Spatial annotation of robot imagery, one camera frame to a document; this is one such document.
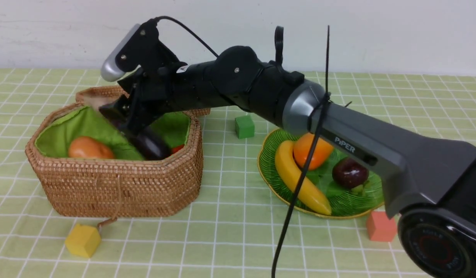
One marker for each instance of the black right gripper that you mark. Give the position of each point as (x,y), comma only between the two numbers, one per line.
(156,81)

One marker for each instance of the purple toy eggplant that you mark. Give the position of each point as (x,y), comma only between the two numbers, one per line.
(151,145)

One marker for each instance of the red toy chili pepper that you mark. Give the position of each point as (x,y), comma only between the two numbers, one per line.
(177,148)

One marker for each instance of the brown toy potato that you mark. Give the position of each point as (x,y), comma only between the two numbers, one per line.
(89,148)

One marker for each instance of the orange toy mango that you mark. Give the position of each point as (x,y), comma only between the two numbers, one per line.
(301,149)

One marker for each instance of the yellow toy banana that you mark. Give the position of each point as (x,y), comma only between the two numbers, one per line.
(290,174)

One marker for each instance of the dark purple toy mangosteen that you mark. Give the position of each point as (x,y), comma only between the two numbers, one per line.
(349,174)

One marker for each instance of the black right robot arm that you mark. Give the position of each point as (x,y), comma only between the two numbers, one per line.
(431,182)

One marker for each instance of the woven wicker basket lid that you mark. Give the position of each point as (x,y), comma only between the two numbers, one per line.
(111,94)

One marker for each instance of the green fabric basket liner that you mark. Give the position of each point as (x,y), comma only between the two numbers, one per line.
(55,139)

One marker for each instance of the woven wicker basket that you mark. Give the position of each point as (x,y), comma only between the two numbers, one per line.
(119,188)

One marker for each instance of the green foam cube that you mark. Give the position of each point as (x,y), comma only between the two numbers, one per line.
(244,127)

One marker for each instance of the yellow foam block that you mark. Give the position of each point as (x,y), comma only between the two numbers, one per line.
(83,240)

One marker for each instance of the green glass leaf plate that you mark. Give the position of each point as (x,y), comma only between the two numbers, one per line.
(344,203)

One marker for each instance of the red foam cube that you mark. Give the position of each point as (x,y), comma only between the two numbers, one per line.
(380,228)

